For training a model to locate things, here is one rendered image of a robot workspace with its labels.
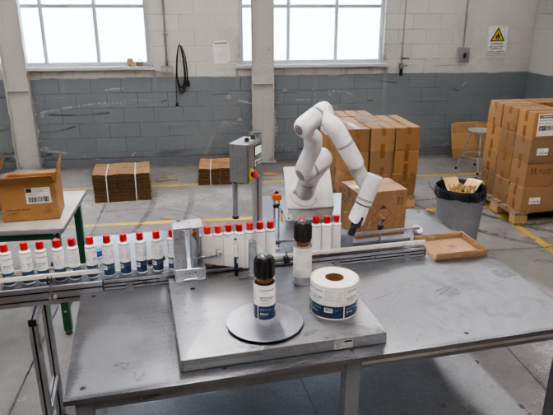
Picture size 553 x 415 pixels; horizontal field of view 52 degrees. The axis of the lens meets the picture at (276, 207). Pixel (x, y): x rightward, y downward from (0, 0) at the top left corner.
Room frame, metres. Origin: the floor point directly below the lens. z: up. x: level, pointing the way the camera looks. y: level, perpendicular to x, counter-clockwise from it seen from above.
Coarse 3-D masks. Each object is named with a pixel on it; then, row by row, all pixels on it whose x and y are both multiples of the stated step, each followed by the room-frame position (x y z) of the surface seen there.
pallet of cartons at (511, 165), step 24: (504, 120) 5.86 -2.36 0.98; (528, 120) 5.45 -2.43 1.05; (552, 120) 5.40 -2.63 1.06; (504, 144) 5.79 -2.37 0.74; (528, 144) 5.40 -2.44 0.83; (552, 144) 5.40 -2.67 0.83; (504, 168) 5.74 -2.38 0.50; (528, 168) 5.38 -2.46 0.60; (552, 168) 5.42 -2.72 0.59; (504, 192) 5.68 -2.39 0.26; (528, 192) 5.39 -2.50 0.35; (552, 192) 5.43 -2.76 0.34
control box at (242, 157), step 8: (232, 144) 2.62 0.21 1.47; (240, 144) 2.61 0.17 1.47; (248, 144) 2.61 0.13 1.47; (232, 152) 2.62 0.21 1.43; (240, 152) 2.60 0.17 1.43; (248, 152) 2.60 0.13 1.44; (232, 160) 2.62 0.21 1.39; (240, 160) 2.60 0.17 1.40; (248, 160) 2.60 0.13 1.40; (232, 168) 2.62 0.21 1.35; (240, 168) 2.61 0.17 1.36; (248, 168) 2.60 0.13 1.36; (256, 168) 2.68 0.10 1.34; (232, 176) 2.62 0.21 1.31; (240, 176) 2.61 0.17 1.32; (248, 176) 2.60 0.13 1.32
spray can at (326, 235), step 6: (324, 216) 2.70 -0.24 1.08; (324, 222) 2.69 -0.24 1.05; (324, 228) 2.68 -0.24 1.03; (330, 228) 2.68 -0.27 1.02; (324, 234) 2.68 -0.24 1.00; (330, 234) 2.68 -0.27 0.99; (324, 240) 2.67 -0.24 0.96; (330, 240) 2.68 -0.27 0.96; (324, 246) 2.67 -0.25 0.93; (330, 246) 2.68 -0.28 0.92
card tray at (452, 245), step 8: (448, 232) 3.01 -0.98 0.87; (456, 232) 3.02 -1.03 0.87; (432, 240) 2.98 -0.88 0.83; (440, 240) 2.98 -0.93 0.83; (448, 240) 2.98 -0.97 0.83; (456, 240) 2.98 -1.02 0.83; (464, 240) 2.98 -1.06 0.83; (472, 240) 2.91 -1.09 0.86; (432, 248) 2.87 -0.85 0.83; (440, 248) 2.87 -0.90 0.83; (448, 248) 2.87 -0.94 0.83; (456, 248) 2.87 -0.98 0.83; (464, 248) 2.87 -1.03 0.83; (472, 248) 2.87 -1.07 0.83; (480, 248) 2.84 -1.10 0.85; (432, 256) 2.76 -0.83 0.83; (440, 256) 2.71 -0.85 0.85; (448, 256) 2.73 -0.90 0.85; (456, 256) 2.74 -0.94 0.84; (464, 256) 2.75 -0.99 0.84; (472, 256) 2.76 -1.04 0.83
